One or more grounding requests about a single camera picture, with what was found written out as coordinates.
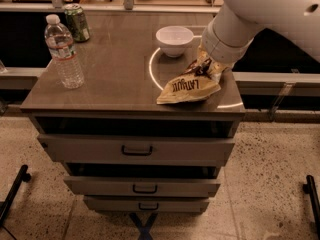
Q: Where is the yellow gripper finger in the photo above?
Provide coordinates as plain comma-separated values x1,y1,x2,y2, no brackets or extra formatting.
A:
209,62,230,81
197,45,212,67

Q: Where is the brown yellow chip bag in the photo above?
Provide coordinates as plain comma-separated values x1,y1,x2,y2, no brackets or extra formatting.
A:
157,61,221,104

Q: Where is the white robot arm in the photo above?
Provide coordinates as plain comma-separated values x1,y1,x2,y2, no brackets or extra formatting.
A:
200,0,320,74

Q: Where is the white bowl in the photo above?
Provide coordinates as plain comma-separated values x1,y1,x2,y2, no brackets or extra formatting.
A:
156,26,194,58

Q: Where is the grey drawer cabinet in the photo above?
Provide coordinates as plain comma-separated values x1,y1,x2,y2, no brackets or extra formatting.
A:
19,11,247,215

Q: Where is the green soda can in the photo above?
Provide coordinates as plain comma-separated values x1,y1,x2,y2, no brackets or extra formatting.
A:
64,3,90,42

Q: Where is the clear plastic water bottle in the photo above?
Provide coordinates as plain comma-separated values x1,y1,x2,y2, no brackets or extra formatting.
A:
44,14,84,89

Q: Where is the black stand leg right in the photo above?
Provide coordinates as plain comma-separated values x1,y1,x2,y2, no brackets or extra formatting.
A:
303,175,320,240

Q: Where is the black stand leg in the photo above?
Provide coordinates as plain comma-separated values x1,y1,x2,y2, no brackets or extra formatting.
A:
0,165,31,226
303,175,320,240

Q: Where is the top grey drawer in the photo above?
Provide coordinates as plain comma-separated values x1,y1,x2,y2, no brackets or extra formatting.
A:
38,134,235,167

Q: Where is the grey drawer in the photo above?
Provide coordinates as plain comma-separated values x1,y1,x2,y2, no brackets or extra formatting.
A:
64,176,220,197
84,196,209,213
38,134,235,167

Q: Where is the middle grey drawer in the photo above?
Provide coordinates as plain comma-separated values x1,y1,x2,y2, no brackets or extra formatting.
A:
64,176,220,197

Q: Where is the bottom grey drawer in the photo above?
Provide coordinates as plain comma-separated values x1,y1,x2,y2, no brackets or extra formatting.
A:
84,196,209,213

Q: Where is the black stand leg left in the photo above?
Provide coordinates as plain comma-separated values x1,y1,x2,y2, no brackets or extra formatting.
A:
0,165,31,226

